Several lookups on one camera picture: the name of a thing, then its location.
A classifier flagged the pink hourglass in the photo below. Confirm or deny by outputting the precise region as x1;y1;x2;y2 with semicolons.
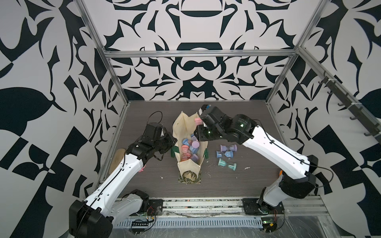
181;145;190;155
194;118;203;126

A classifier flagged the purple hourglass cluster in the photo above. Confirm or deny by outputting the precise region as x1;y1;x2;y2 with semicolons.
191;134;200;148

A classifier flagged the pink hourglass front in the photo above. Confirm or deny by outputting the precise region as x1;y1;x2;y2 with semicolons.
181;145;190;155

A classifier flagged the light blue hourglass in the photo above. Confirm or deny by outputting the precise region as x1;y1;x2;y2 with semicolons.
216;151;234;159

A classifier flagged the green hourglass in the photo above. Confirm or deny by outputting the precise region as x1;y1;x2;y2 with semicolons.
218;158;237;171

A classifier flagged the cream canvas tote bag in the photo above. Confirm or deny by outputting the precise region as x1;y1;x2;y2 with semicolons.
171;112;208;184

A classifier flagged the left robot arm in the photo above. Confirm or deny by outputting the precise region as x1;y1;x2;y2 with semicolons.
68;123;177;238

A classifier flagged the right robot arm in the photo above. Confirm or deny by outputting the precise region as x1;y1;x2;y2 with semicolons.
194;105;319;216

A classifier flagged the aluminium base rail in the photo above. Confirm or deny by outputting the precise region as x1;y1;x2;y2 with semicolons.
117;196;329;229

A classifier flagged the black hook rail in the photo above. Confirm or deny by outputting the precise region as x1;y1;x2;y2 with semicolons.
319;71;381;144

